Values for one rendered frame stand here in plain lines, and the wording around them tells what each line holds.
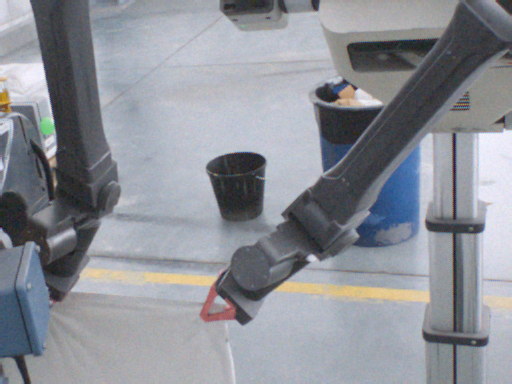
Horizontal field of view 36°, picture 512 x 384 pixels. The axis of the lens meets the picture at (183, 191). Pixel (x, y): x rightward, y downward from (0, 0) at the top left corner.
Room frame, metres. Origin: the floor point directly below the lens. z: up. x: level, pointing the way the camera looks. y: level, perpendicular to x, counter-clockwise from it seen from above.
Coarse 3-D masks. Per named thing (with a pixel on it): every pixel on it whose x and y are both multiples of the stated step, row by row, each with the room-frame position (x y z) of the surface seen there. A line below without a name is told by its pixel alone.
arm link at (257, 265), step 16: (288, 208) 0.90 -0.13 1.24; (288, 224) 0.88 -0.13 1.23; (272, 240) 0.84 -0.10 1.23; (288, 240) 0.85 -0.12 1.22; (304, 240) 0.87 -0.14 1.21; (336, 240) 0.85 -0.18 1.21; (352, 240) 0.85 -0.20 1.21; (240, 256) 0.84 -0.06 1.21; (256, 256) 0.83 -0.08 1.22; (272, 256) 0.82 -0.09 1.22; (288, 256) 0.83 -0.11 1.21; (320, 256) 0.86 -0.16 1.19; (240, 272) 0.84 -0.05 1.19; (256, 272) 0.82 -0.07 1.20; (272, 272) 0.82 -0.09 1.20; (288, 272) 0.85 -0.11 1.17; (256, 288) 0.82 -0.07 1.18
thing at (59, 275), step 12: (72, 252) 1.02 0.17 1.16; (84, 252) 1.02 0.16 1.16; (48, 264) 1.02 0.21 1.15; (60, 264) 1.02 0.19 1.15; (72, 264) 1.02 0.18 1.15; (84, 264) 1.07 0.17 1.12; (48, 276) 1.01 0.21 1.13; (60, 276) 1.02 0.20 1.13; (72, 276) 1.03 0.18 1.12; (60, 288) 1.00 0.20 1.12
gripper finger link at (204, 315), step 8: (224, 272) 0.94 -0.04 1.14; (216, 280) 0.93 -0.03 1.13; (208, 296) 0.94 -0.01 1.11; (216, 296) 0.93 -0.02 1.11; (208, 304) 0.94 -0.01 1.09; (232, 304) 0.91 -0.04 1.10; (200, 312) 0.95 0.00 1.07; (224, 312) 0.94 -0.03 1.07; (232, 312) 0.92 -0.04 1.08; (208, 320) 0.95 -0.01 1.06; (216, 320) 0.94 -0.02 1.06
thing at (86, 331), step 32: (64, 320) 1.05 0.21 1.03; (96, 320) 1.03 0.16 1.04; (128, 320) 1.01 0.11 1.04; (160, 320) 0.99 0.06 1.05; (192, 320) 0.97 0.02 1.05; (224, 320) 0.95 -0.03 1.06; (64, 352) 1.06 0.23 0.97; (96, 352) 1.03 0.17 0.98; (128, 352) 1.01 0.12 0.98; (160, 352) 0.99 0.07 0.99; (192, 352) 0.97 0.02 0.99; (224, 352) 0.95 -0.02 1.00
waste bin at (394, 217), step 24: (312, 96) 3.10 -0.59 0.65; (336, 96) 3.30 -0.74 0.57; (336, 120) 2.95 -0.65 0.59; (360, 120) 2.89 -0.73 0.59; (336, 144) 2.96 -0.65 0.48; (408, 168) 2.92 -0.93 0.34; (384, 192) 2.89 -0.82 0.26; (408, 192) 2.93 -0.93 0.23; (384, 216) 2.90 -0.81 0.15; (408, 216) 2.93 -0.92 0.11; (360, 240) 2.94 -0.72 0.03; (384, 240) 2.91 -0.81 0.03
